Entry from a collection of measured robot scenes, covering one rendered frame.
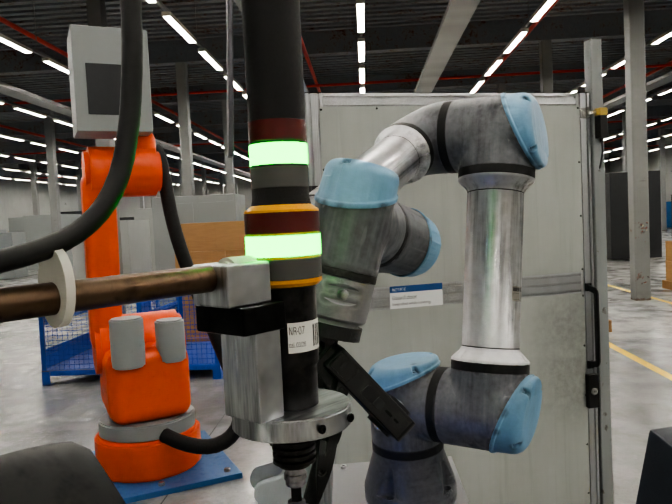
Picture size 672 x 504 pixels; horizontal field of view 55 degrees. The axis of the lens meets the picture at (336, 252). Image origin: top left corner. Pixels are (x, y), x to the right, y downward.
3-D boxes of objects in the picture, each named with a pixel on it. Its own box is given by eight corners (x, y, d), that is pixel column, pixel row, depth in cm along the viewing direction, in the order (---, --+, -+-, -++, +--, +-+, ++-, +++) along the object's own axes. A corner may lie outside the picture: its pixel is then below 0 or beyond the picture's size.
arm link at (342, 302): (362, 282, 67) (387, 289, 59) (352, 325, 67) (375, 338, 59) (293, 265, 65) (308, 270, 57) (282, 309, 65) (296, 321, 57)
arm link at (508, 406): (452, 437, 106) (464, 111, 110) (545, 452, 98) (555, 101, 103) (422, 449, 96) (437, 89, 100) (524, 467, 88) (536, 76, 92)
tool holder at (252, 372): (265, 466, 32) (254, 266, 31) (178, 439, 36) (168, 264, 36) (376, 417, 38) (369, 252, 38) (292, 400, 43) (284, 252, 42)
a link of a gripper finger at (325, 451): (294, 488, 62) (315, 400, 62) (311, 491, 62) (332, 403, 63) (302, 509, 58) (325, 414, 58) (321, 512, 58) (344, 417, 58)
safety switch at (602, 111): (588, 169, 242) (586, 105, 240) (581, 170, 246) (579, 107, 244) (609, 168, 244) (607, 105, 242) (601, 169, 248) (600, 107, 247)
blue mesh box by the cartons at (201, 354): (138, 381, 664) (131, 286, 658) (179, 354, 789) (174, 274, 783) (221, 378, 655) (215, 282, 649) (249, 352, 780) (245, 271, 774)
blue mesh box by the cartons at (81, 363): (40, 386, 660) (33, 290, 655) (92, 359, 787) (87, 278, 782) (125, 383, 656) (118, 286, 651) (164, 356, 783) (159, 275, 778)
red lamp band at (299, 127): (277, 138, 35) (276, 115, 35) (236, 145, 37) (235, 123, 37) (319, 141, 37) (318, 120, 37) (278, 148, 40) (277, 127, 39)
